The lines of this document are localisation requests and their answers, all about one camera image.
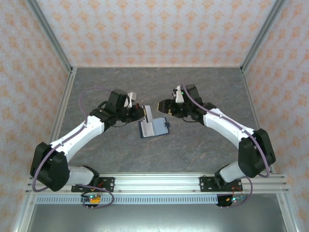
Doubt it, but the white card black stripe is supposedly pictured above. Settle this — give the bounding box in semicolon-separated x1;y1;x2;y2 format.
143;105;155;123

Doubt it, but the blue card holder wallet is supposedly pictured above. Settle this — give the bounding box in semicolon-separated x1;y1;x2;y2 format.
138;117;170;139

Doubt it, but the plain white card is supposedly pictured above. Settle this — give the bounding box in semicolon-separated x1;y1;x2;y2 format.
140;121;156;137

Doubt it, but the small controller circuit board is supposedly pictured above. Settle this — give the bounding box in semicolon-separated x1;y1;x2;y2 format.
216;194;247;208
81;194;102;204

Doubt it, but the grey metal panel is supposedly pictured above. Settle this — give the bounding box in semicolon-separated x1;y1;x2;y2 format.
26;204;285;232

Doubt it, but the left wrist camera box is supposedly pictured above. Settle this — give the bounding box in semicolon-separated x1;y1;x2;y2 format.
127;92;137;108

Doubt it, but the aluminium side rail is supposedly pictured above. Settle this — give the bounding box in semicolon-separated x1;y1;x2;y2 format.
241;69;276;175
38;67;78;175

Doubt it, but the aluminium mounting rail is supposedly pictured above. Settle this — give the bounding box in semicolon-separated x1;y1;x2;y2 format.
25;173;290;194

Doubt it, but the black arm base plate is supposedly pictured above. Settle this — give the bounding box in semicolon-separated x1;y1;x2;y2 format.
199;176;243;193
70;176;115;193

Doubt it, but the grey slotted cable duct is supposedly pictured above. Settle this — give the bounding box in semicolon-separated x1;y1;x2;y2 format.
35;195;219;205

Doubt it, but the aluminium frame post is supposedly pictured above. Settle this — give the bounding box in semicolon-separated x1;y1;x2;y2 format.
240;0;288;73
25;0;73;73

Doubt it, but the aluminium frame leg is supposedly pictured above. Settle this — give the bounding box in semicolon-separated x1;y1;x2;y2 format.
12;193;37;232
276;193;299;232

